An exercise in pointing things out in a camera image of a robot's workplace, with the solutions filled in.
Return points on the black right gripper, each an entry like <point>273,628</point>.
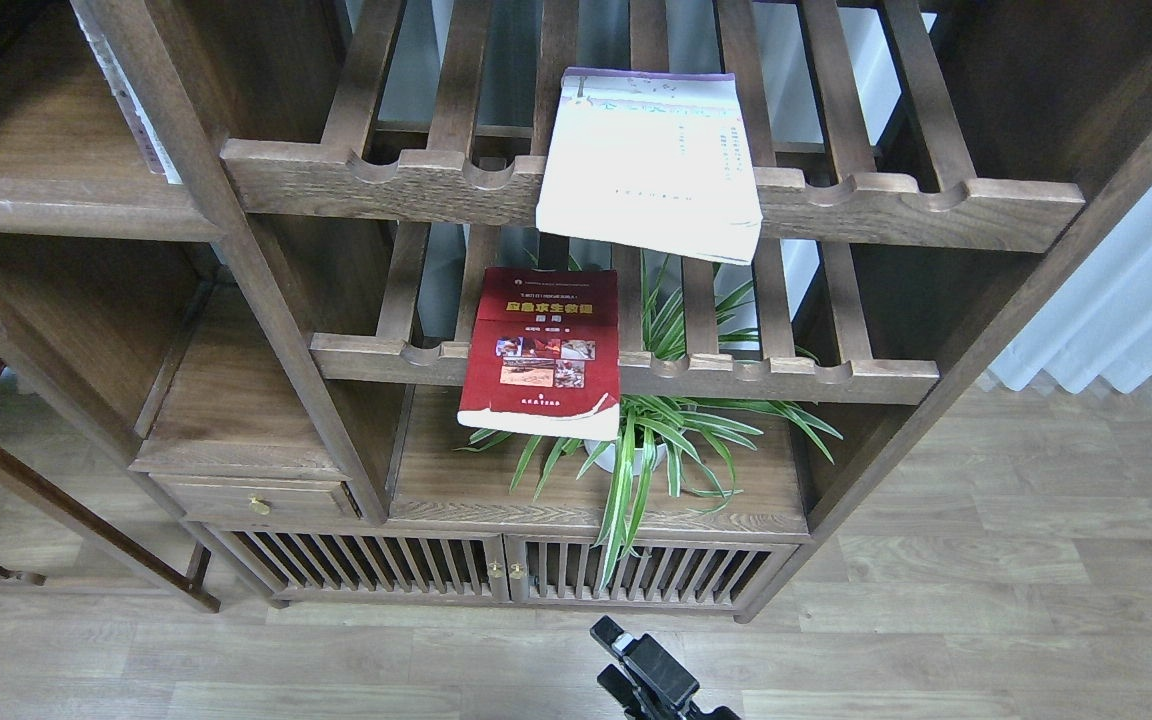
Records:
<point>649,683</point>

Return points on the white standing book on shelf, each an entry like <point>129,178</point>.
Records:
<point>124,46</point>

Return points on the green spider plant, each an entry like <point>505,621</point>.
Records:
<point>659,428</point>

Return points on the red paperback book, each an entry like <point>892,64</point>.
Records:
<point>544,354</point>

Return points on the brass drawer knob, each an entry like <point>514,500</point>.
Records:
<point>259,506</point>

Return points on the white cream paperback book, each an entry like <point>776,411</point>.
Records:
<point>653,160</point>

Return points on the dark wooden bookshelf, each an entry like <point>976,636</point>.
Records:
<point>292,320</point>

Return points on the white curtain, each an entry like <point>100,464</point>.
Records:
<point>1098,326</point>

